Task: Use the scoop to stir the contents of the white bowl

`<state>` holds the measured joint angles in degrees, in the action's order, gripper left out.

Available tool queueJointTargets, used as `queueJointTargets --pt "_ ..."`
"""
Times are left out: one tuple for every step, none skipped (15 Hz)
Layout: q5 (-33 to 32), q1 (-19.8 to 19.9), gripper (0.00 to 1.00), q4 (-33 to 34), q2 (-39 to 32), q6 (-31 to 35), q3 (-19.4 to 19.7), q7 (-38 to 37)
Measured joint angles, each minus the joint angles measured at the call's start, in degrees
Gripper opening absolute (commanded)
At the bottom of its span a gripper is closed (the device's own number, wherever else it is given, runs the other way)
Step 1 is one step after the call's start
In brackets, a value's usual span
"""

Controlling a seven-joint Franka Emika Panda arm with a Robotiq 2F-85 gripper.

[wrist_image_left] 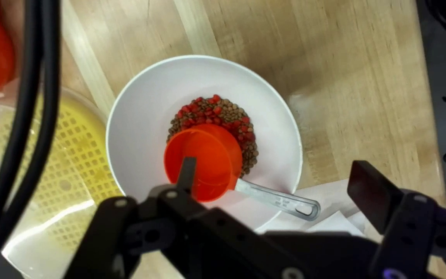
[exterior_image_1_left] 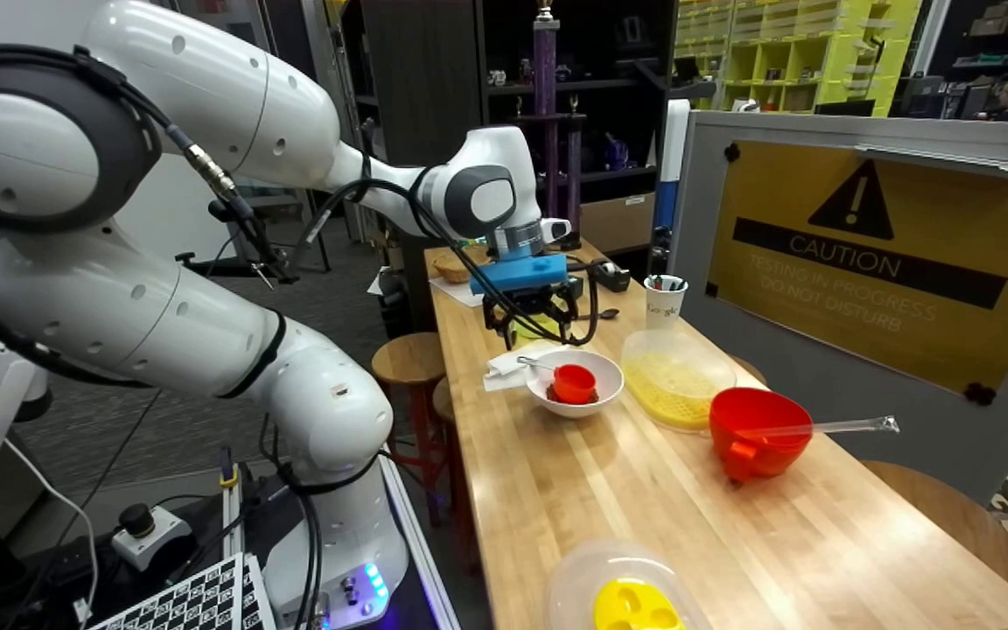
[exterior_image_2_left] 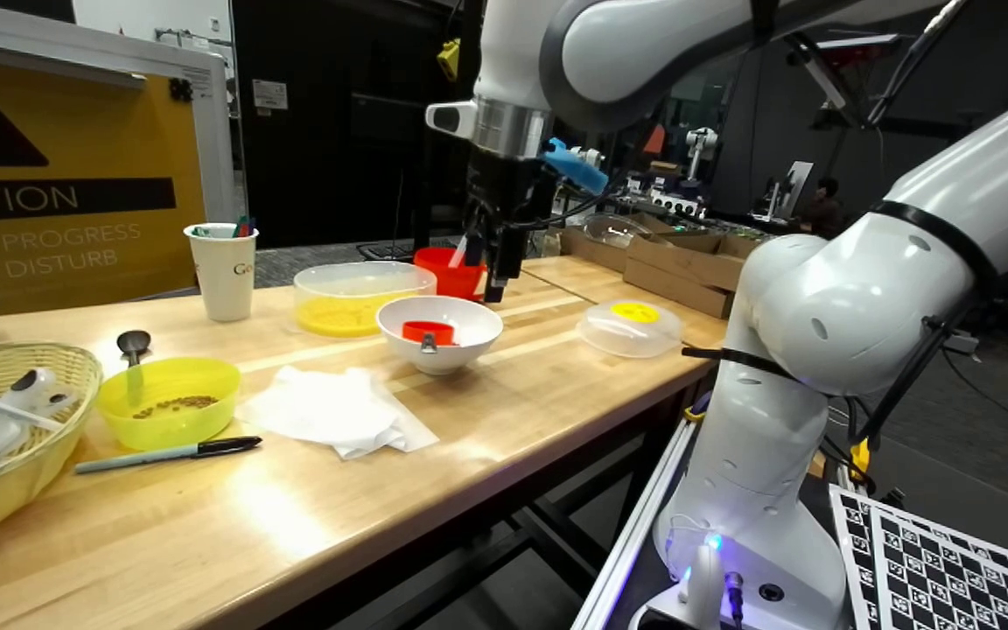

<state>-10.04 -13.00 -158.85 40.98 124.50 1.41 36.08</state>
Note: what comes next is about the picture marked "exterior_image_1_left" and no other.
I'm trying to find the black shelving unit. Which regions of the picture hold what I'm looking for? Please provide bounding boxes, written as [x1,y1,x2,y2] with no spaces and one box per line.
[480,0,677,256]

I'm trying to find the clear round lidded container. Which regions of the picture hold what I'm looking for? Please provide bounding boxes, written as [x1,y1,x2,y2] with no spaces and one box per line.
[544,535,710,630]

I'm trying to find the yellow-green shelf unit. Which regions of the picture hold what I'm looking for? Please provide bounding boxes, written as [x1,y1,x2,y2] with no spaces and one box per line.
[671,0,924,118]

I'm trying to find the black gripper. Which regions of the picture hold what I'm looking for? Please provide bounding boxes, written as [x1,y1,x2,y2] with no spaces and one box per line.
[500,284,589,349]

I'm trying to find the white paper towel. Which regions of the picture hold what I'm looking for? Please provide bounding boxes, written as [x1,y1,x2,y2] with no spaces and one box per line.
[480,341,554,394]

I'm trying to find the checkerboard calibration board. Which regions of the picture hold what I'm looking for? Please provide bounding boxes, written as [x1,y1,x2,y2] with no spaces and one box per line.
[89,552,281,630]

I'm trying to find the red plastic cup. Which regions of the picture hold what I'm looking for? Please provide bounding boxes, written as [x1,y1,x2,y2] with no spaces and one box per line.
[706,383,819,485]

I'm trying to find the yellow plastic piece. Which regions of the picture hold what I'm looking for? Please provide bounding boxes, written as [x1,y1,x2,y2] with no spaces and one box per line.
[593,575,691,630]

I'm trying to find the clear container yellow contents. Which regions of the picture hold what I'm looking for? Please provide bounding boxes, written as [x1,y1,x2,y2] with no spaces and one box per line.
[620,326,741,431]

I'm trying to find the yellow caution sign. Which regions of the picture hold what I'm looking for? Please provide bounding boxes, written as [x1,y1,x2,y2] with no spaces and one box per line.
[706,138,1008,394]

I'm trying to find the purple pole trophy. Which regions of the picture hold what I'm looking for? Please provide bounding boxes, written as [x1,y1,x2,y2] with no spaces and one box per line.
[525,0,566,221]

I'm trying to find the small black device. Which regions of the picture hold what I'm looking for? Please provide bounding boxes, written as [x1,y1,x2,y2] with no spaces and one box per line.
[589,256,636,293]

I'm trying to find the aluminium frame rail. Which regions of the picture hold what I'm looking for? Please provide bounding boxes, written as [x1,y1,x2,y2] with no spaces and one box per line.
[374,452,461,630]

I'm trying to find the white paper cup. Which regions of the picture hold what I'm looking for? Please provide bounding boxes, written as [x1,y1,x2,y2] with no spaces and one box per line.
[640,274,694,331]

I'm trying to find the round wooden stool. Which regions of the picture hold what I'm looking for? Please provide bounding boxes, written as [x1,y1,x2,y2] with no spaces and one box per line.
[864,457,1008,586]
[369,328,448,494]
[427,375,461,431]

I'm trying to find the white and blue tube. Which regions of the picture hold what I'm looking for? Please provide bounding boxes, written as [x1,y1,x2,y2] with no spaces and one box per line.
[651,99,694,276]

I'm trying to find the small brown cardboard box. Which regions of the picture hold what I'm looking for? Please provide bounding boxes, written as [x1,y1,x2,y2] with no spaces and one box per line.
[579,190,658,256]

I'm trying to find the white bowl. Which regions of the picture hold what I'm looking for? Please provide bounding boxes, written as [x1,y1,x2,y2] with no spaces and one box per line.
[522,346,627,421]

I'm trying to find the gray partition panel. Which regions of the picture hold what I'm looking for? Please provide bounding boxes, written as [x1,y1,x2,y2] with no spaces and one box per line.
[664,110,1008,506]

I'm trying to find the emergency stop button box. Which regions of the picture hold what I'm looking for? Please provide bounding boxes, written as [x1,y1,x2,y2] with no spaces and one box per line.
[109,499,195,575]

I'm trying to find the clear plastic spoon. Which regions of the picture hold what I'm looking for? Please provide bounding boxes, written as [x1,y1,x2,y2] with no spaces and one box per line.
[732,414,903,447]

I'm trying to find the yellow-green plastic bowl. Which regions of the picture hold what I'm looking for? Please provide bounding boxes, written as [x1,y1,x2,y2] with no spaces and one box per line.
[489,291,589,349]

